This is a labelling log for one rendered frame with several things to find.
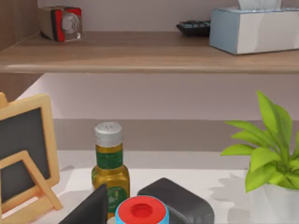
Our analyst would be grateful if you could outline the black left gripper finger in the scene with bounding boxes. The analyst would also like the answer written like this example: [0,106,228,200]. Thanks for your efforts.
[58,183,109,224]

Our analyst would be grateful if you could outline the yellow oil bottle grey cap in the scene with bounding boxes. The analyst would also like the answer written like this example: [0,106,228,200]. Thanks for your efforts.
[91,121,130,220]

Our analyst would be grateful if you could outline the red and blue bottle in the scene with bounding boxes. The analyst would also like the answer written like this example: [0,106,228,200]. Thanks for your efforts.
[107,196,170,224]

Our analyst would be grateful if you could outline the wooden framed blackboard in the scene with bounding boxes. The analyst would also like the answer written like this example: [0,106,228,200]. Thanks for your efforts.
[0,92,64,220]

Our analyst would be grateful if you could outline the dark grey rounded box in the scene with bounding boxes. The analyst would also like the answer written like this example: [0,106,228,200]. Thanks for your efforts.
[136,177,215,224]

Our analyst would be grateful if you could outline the wooden shelf unit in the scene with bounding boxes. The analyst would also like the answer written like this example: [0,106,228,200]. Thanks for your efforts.
[0,0,299,98]

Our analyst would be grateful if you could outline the green plant in white pot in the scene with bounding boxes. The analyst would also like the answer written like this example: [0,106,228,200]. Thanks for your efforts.
[220,90,299,224]

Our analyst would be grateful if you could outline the black keyboard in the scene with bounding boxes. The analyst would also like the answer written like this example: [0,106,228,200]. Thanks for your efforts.
[176,20,212,37]

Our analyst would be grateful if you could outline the blue and white tissue box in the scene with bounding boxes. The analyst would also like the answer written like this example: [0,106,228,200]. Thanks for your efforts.
[209,0,299,56]

